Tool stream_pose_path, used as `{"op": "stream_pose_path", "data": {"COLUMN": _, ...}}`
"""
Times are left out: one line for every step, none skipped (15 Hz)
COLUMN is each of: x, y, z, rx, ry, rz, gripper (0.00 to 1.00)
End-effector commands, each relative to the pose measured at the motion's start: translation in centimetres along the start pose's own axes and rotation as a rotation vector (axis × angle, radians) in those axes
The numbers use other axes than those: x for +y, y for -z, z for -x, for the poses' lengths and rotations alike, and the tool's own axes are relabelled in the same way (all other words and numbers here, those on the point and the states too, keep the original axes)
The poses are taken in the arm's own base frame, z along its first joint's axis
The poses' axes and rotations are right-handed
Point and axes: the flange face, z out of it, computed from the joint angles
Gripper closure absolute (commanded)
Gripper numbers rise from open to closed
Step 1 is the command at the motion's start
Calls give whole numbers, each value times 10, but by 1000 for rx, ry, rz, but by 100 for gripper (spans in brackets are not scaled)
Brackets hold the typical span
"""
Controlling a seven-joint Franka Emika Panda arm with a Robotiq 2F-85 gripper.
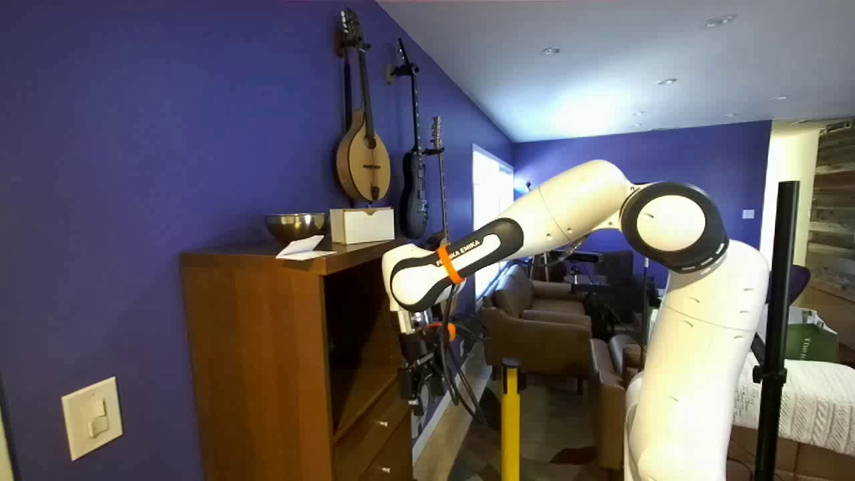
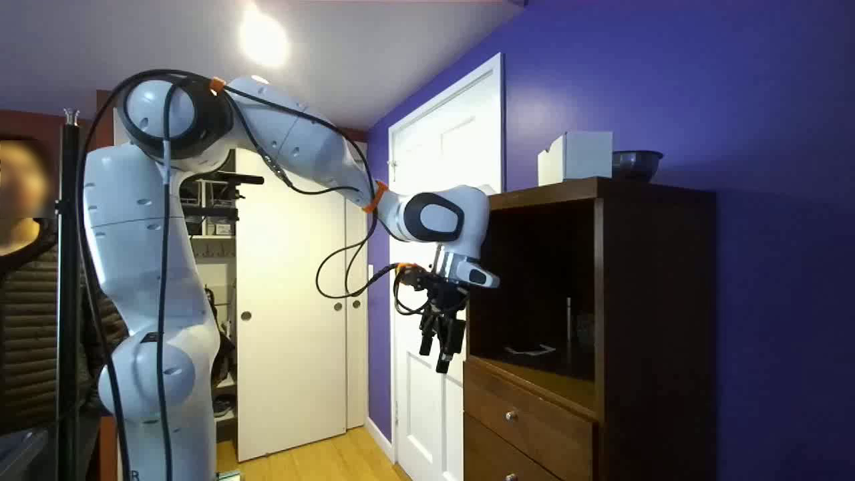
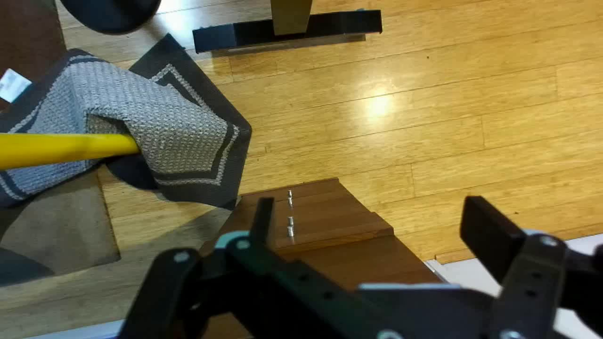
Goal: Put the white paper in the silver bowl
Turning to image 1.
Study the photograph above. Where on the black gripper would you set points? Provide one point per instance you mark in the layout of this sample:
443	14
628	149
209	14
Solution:
420	372

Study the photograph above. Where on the mandolin on wall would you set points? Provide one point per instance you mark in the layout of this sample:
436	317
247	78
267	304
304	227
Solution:
362	155

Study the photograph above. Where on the wooden cabinet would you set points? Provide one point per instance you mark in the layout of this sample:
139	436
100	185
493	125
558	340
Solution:
294	366

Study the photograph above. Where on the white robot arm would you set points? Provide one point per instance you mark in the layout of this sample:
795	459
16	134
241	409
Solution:
682	403

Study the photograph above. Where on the yellow post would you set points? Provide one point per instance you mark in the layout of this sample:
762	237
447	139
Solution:
510	423

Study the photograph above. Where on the window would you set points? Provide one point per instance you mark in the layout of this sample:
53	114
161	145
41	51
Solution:
493	185

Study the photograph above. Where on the dark guitar on wall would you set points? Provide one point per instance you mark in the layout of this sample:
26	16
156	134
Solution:
412	197

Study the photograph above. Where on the white light switch plate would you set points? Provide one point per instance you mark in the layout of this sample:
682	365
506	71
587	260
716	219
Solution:
92	417

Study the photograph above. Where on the black tripod pole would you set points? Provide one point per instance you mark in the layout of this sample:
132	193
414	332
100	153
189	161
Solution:
770	374

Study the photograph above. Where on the silver bowl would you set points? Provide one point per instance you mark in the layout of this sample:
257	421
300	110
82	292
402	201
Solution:
294	225

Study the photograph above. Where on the white bed cover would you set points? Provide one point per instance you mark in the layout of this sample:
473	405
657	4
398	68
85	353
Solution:
816	407

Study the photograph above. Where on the brown sofa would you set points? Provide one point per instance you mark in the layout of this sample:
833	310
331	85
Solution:
537	324

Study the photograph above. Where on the white box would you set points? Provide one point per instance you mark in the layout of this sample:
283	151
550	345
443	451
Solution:
362	225

